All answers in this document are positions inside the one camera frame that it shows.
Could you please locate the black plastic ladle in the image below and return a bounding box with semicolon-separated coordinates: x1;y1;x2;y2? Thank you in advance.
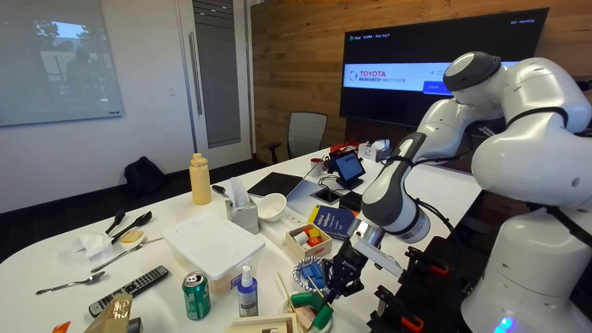
111;211;153;245

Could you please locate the white power strip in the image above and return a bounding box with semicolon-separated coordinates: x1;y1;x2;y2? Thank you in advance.
281;206;308;228

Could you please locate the blue patterned bowl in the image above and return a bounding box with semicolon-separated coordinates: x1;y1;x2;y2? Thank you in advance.
292;257;332;295

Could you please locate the black and orange clamp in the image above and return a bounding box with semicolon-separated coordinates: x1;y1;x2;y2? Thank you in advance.
405;246;450;279
368;285;425;333

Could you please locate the small black box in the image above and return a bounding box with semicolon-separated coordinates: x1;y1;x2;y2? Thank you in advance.
339;191;364;213

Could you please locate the silver spoon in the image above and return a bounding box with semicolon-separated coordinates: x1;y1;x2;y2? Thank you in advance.
36;271;106;296

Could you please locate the grey tissue box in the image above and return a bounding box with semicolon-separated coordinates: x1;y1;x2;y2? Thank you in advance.
225;177;259;234

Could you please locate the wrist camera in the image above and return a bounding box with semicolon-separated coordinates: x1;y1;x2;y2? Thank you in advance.
350;235;404;277

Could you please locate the wooden frame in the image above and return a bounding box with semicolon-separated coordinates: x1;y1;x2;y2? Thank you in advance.
225;313;299;333

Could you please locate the black backpack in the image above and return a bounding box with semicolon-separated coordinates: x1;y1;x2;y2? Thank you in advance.
123;156;167;195

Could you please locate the wooden box of toy blocks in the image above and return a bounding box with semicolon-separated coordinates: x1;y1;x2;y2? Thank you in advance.
285;223;333;260

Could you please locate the tablet on stand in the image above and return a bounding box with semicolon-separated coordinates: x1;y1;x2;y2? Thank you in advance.
332;150;366;191

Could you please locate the white tissue box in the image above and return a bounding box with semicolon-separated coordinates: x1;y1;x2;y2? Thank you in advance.
358;140;392;163

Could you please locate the glass whiteboard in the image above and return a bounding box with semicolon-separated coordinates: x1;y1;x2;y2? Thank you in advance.
0;0;124;128

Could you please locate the wall monitor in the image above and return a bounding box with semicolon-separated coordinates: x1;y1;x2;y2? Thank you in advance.
339;7;550;128

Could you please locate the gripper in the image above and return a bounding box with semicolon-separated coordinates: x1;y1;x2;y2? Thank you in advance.
322;239;370;306

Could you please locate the blue book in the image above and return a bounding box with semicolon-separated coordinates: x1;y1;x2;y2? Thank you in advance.
308;205;359;241

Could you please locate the white bowl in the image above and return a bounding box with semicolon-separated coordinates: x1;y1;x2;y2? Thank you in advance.
257;193;288;222

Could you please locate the small blue spray bottle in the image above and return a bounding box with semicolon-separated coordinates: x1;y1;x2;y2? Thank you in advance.
237;265;259;318

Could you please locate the office chair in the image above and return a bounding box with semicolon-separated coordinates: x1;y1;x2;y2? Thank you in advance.
264;111;328;165

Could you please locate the yellow water bottle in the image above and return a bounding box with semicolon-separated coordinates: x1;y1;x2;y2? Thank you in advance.
189;153;212;205

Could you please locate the white crumpled napkin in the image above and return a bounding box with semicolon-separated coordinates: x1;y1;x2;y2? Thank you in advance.
72;233;114;261

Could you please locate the door handle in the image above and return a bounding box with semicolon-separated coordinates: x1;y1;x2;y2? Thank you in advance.
188;31;204;116

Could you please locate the black closed laptop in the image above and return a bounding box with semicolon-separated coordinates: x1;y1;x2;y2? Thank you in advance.
247;172;304;198

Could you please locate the green soda can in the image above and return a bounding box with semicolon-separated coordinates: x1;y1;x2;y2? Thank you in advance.
182;271;212;321

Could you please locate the black remote control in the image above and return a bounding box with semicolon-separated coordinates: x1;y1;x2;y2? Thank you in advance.
89;265;170;318

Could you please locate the silver fork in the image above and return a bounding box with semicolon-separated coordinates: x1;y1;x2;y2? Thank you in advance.
91;237;163;273

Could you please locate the black plastic utensil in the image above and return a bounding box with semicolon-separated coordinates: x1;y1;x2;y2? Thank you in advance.
105;210;126;235

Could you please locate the gold foil packet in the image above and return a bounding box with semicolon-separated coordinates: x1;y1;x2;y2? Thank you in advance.
83;293;134;333

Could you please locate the door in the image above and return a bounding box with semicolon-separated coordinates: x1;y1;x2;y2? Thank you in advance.
175;0;253;170

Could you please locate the wooden chopstick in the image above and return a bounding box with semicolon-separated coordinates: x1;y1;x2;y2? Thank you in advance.
277;271;297;316
307;276;326;298

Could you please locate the clear bowl with green toys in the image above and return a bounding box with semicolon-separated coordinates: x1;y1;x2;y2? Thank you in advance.
283;291;334;333

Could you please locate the white plastic lidded container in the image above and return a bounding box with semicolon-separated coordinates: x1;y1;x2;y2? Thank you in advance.
161;212;266;295

